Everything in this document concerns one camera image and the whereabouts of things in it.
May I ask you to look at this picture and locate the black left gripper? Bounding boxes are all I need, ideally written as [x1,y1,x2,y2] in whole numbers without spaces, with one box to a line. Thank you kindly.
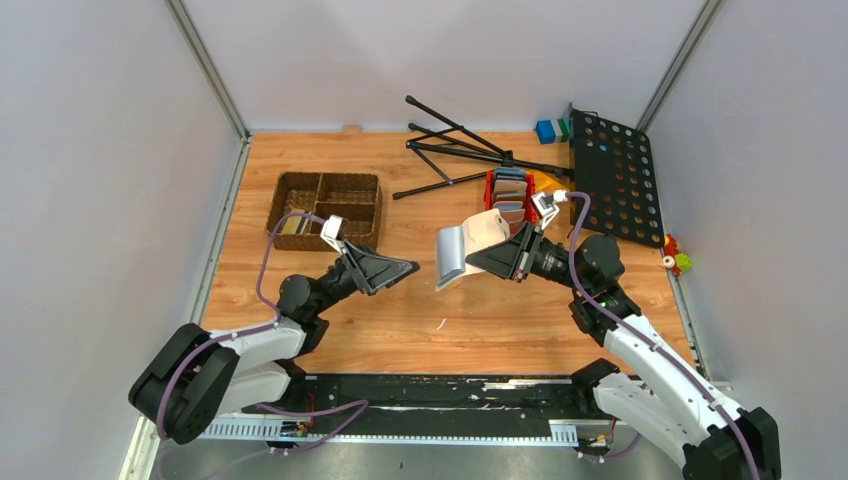
[312,239,420,316]

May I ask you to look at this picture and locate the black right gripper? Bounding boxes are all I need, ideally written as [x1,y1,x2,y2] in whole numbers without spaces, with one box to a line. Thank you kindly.
[464,220,589,294]

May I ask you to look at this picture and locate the white card holder wallet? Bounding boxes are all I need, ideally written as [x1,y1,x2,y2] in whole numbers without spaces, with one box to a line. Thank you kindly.
[435,209,510,291]

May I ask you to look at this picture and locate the brown wicker divided basket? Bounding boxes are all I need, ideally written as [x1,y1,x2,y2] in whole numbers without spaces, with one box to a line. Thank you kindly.
[266,172,383,251]

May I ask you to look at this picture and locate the gold credit cards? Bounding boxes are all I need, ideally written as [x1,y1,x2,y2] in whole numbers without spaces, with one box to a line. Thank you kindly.
[279,209,311,235]

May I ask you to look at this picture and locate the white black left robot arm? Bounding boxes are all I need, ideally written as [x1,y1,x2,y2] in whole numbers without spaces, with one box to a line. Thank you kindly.
[128,242,420,444]

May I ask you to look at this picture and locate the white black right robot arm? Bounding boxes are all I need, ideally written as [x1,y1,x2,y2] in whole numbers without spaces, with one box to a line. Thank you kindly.
[462,222,782,479]

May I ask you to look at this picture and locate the card holders in red bin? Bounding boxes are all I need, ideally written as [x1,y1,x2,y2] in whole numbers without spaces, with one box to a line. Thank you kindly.
[487,167,528,224]

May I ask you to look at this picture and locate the red plastic bin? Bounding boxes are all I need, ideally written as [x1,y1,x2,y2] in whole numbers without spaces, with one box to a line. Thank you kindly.
[484,167,538,233]

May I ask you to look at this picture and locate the yellow transparent tray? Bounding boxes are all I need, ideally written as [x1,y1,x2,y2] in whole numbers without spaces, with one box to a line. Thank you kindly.
[530,170,564,193]

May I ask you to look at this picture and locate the black folding music stand legs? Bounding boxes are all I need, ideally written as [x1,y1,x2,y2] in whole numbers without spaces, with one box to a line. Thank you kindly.
[392,95,575,200]

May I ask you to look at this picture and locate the blue green toy block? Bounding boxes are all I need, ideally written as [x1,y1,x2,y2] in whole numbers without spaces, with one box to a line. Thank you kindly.
[534,118,571,145]

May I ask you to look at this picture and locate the black perforated music stand desk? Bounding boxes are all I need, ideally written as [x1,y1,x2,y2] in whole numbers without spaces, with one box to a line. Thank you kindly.
[568,107,665,248]

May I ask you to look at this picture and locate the red green small toy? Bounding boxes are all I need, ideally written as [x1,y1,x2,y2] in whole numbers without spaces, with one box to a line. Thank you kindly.
[662,234,693,276]

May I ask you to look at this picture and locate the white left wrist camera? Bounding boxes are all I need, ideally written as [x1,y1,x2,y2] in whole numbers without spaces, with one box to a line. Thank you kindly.
[320,215,345,254]

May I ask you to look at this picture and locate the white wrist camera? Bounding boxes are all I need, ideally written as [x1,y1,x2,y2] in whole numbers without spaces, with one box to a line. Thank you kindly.
[531,189,569,231]
[320,215,345,254]

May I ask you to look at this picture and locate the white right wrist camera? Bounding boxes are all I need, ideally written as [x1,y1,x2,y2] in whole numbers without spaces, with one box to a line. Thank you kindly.
[531,189,569,231]

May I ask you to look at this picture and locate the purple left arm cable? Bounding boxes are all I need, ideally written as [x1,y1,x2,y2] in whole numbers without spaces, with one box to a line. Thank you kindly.
[153,210,371,480]

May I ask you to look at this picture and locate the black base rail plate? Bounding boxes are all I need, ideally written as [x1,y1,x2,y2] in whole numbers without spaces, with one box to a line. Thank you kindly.
[272,374,612,438]

